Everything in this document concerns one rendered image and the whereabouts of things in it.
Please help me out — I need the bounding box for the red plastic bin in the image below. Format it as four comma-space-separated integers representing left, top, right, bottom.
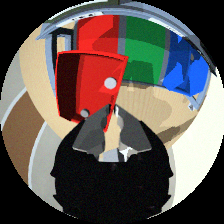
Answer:
55, 50, 129, 132

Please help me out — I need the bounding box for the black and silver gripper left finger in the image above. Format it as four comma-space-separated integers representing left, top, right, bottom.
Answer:
50, 104, 111, 178

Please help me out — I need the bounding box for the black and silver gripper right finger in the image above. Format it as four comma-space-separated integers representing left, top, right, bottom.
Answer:
114, 104, 174, 178

